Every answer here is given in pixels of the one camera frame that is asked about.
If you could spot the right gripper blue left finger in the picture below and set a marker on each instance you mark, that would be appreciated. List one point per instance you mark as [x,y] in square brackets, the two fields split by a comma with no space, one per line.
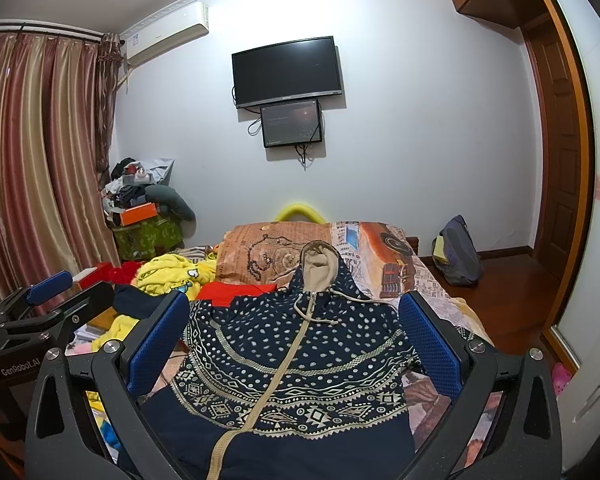
[85,420]

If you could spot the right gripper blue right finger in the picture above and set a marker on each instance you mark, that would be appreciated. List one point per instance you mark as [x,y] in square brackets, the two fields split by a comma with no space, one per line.
[503,420]

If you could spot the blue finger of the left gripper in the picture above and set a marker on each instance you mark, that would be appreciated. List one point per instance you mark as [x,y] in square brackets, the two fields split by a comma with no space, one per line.
[50,285]
[70,315]

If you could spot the navy patterned hooded garment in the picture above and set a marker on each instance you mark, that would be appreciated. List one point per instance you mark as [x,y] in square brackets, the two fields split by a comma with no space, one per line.
[301,383]

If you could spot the pile of clutter clothes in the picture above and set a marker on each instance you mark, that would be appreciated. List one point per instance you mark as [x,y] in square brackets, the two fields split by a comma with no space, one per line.
[135,182]

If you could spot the red plush garment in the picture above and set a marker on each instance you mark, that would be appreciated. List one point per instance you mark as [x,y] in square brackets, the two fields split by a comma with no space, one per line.
[107,272]

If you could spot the pink rubber clog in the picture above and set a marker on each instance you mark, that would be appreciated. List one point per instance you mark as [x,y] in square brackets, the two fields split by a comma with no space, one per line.
[560,378]

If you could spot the yellow cartoon blanket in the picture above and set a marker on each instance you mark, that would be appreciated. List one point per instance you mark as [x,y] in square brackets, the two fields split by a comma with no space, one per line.
[157,277]

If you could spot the orange shoe box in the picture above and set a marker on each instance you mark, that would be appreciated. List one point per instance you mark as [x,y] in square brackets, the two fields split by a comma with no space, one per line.
[138,214]

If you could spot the red folded garment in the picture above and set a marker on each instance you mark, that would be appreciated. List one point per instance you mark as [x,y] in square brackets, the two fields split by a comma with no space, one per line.
[222,295]

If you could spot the dark blue bag on floor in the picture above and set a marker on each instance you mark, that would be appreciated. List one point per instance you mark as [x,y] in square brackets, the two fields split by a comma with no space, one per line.
[455,256]

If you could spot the striped red beige curtain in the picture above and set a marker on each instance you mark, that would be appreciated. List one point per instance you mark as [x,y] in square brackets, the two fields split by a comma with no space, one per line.
[56,116]

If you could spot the newspaper print bed blanket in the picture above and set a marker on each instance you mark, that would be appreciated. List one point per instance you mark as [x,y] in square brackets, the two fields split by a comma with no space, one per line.
[384,265]

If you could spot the yellow foam bed headrest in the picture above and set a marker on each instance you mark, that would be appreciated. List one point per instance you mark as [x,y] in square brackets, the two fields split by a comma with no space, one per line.
[294,210]

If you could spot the white air conditioner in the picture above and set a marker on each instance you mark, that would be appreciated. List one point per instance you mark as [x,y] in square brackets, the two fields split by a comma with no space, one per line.
[145,42]

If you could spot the large wall television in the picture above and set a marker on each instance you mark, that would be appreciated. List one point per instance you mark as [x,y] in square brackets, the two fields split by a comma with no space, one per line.
[287,71]

